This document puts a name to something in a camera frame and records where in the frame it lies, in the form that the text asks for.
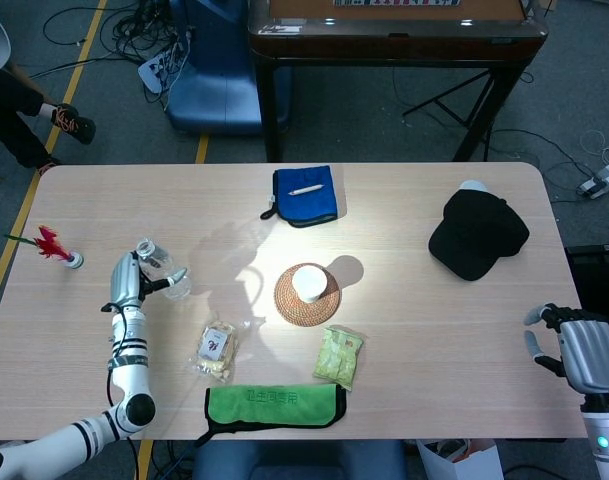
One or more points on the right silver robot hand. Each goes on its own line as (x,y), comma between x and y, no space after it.
(589,350)

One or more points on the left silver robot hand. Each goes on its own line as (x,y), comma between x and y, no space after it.
(125,280)

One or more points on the transparent plastic water bottle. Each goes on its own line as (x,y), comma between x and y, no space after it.
(156,260)

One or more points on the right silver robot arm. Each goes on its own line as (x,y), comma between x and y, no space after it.
(604,435)

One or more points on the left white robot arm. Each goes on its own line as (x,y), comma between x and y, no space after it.
(129,360)

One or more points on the white paper cup green print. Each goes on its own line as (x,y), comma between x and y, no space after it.
(309,284)

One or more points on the red artificial flower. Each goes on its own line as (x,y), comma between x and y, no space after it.
(75,259)

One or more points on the black equipment case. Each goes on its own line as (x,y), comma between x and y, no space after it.
(596,280)

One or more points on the black cap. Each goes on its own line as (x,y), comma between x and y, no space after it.
(474,235)

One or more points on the round woven rattan coaster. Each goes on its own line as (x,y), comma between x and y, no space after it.
(286,305)

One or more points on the white paper bag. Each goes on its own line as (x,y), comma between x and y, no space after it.
(469,462)

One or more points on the grey power strip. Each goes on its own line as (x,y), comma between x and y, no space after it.
(601,182)

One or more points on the green towel black trim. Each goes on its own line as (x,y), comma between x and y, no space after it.
(274,407)

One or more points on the blue folded cloth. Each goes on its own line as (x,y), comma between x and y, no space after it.
(309,207)

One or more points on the white object under cap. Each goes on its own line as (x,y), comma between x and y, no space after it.
(473,185)

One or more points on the beige pencil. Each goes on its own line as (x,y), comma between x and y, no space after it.
(306,189)

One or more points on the white power strip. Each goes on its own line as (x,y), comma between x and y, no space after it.
(159,72)

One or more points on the blue machine base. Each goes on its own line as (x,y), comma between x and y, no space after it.
(219,85)

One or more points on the green snack packet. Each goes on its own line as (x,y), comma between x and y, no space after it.
(339,357)

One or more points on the blue robot body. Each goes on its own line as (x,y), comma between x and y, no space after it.
(294,462)

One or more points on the dark wooden mahjong table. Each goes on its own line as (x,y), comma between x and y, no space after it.
(394,40)

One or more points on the face-up mahjong tile row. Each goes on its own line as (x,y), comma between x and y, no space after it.
(394,3)

